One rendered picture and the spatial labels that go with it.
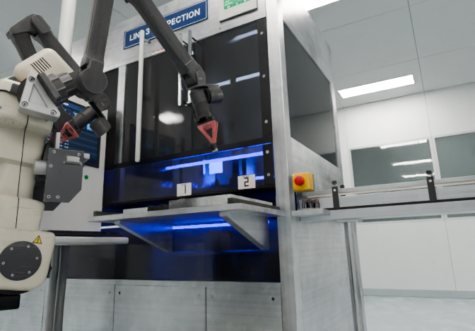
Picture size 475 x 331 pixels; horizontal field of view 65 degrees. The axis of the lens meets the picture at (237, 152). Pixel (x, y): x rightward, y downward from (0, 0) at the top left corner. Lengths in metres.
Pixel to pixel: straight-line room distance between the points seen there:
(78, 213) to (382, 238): 4.86
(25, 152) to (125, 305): 1.05
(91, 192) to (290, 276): 1.10
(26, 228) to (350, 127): 5.69
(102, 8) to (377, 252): 5.43
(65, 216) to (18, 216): 0.76
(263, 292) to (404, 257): 4.60
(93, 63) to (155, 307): 1.18
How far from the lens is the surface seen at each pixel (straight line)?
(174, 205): 1.38
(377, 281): 6.16
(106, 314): 2.16
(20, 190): 1.27
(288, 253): 1.56
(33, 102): 1.16
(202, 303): 1.77
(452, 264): 6.06
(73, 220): 1.99
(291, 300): 1.57
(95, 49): 1.25
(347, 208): 1.60
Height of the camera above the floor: 0.74
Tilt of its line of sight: 14 degrees up
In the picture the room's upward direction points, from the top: 2 degrees counter-clockwise
